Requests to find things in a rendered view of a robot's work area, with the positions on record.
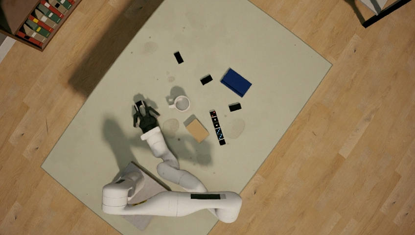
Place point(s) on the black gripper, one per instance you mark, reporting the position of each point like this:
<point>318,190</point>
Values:
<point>147,122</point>

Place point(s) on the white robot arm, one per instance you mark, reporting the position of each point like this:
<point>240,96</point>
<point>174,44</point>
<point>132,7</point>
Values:
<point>225,205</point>

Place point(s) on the dark blue rectangular block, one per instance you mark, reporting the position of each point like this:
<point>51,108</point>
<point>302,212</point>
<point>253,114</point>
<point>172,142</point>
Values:
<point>236,83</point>

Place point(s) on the white mug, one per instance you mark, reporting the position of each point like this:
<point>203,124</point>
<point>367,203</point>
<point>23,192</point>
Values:
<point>181,103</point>

